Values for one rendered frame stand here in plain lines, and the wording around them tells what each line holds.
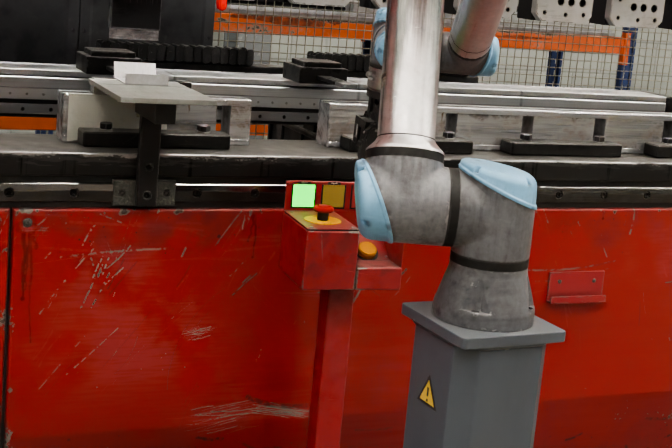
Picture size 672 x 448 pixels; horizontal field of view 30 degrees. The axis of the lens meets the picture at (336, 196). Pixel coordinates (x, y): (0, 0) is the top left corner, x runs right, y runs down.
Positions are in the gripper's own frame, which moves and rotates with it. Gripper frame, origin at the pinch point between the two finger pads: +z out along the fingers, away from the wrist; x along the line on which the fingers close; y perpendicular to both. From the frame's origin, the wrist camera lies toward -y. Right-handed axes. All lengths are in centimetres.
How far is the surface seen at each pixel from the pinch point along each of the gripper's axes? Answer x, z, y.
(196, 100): 35.8, -15.8, 4.0
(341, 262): 7.7, 11.8, -6.1
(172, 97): 39.9, -15.7, 5.9
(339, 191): 3.9, 2.6, 9.9
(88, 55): 49, -14, 51
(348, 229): 6.8, 5.4, -5.5
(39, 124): 44, 35, 186
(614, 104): -90, -7, 65
